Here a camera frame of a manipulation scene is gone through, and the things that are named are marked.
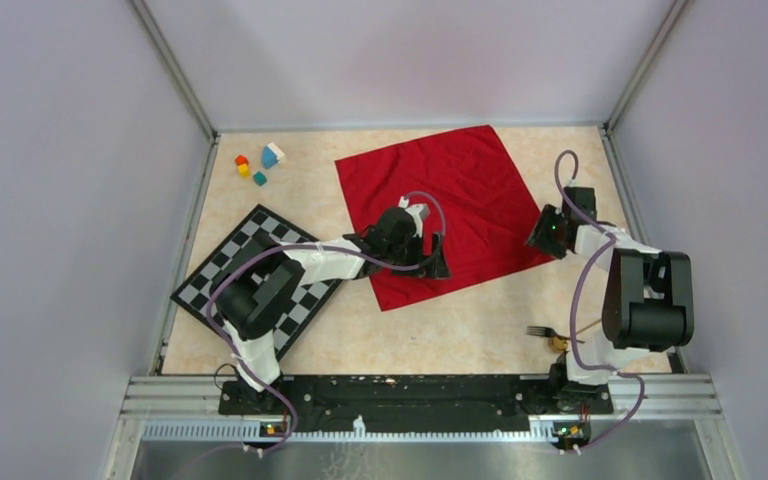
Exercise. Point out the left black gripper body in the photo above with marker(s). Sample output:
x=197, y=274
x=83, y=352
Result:
x=414, y=246

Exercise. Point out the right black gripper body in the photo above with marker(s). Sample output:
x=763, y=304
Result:
x=546, y=234

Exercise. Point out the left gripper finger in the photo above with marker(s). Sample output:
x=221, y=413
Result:
x=390, y=260
x=437, y=267

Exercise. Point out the red cloth napkin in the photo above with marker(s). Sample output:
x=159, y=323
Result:
x=488, y=210

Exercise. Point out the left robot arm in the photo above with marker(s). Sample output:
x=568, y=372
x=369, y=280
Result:
x=248, y=298

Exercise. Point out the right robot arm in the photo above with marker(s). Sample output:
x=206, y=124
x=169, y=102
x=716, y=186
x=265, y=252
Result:
x=648, y=299

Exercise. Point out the dark metal fork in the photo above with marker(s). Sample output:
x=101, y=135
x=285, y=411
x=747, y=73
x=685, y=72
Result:
x=546, y=332

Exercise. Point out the teal small cube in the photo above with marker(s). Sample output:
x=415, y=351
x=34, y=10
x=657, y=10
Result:
x=260, y=178

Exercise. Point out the blue white block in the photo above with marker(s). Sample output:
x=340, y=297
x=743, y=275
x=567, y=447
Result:
x=272, y=155

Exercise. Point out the yellow small cube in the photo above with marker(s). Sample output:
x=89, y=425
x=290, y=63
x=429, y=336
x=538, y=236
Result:
x=244, y=170

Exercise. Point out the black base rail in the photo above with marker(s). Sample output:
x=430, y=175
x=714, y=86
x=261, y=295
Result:
x=414, y=403

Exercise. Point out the aluminium frame right post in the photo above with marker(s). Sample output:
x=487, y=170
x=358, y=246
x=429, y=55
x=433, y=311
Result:
x=674, y=15

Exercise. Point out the aluminium frame post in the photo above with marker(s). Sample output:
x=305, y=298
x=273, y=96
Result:
x=173, y=67
x=674, y=15

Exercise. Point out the white toothed cable tray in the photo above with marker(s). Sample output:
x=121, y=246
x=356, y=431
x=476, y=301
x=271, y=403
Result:
x=250, y=431

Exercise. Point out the aluminium frame left post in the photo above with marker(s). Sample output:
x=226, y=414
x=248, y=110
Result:
x=173, y=67

